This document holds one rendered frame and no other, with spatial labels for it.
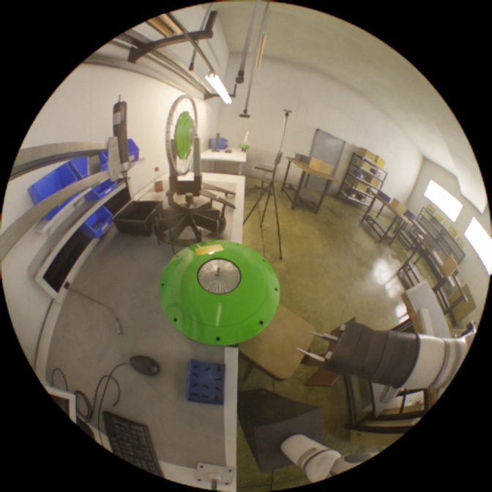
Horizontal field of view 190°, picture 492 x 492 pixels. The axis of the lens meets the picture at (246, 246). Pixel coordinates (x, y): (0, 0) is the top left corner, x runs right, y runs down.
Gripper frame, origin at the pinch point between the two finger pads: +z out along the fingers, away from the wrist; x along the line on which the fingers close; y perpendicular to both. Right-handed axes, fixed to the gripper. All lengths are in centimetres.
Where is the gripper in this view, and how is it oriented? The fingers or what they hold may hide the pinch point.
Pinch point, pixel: (302, 340)
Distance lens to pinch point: 27.9
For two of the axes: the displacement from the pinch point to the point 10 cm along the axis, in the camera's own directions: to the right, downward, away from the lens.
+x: -7.1, 4.1, -5.7
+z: -6.4, -0.5, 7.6
